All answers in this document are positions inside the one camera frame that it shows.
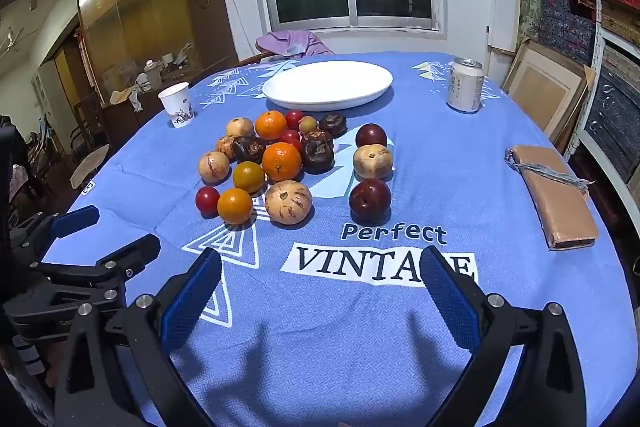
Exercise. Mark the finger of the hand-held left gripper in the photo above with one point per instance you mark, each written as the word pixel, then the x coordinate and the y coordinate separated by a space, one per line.
pixel 135 254
pixel 75 219

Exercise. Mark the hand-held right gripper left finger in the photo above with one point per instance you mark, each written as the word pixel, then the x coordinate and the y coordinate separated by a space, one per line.
pixel 192 294

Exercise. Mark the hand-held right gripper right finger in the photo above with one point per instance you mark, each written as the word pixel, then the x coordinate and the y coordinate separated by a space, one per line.
pixel 447 297

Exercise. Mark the red cherry tomato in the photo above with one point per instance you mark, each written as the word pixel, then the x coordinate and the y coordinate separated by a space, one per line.
pixel 289 136
pixel 294 119
pixel 297 146
pixel 207 200

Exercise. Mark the yellowish small tangerine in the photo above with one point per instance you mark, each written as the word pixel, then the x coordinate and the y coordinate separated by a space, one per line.
pixel 248 177
pixel 235 205

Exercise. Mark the tan pepino melon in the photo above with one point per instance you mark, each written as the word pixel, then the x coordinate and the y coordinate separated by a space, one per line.
pixel 372 161
pixel 214 166
pixel 240 127
pixel 225 146

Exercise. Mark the dark red plum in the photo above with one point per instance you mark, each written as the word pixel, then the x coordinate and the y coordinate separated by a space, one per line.
pixel 371 135
pixel 370 199

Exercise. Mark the striped pepino melon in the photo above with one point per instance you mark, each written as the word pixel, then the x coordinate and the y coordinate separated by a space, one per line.
pixel 288 202

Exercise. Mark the dark brown water chestnut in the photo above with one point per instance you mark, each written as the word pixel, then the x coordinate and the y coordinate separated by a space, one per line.
pixel 332 123
pixel 317 136
pixel 317 157
pixel 248 149

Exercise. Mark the orange tangerine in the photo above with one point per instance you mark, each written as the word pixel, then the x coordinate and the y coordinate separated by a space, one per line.
pixel 270 125
pixel 281 161

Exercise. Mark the small yellow round fruit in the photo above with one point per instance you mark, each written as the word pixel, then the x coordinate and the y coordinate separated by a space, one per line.
pixel 307 124

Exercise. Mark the white oval plate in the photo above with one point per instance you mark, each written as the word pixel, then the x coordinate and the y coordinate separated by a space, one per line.
pixel 327 84

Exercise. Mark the blue printed tablecloth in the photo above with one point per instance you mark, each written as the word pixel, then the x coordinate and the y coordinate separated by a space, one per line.
pixel 350 332

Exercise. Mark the white printed paper cup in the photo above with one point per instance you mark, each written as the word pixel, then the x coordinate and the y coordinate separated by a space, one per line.
pixel 176 104

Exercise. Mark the white drink can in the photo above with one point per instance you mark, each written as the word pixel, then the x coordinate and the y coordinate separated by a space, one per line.
pixel 466 85

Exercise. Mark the wooden glass cabinet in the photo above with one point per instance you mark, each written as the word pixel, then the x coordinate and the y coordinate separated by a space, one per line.
pixel 135 7

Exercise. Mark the wooden chair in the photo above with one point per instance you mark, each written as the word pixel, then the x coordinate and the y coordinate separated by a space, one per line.
pixel 250 58

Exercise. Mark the purple garment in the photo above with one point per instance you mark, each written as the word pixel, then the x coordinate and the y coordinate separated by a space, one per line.
pixel 295 43

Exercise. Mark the white metal storage rack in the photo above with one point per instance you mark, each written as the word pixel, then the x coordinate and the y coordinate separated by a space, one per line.
pixel 597 57

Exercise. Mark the wooden picture frame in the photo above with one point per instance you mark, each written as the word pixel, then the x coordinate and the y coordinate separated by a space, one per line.
pixel 540 89

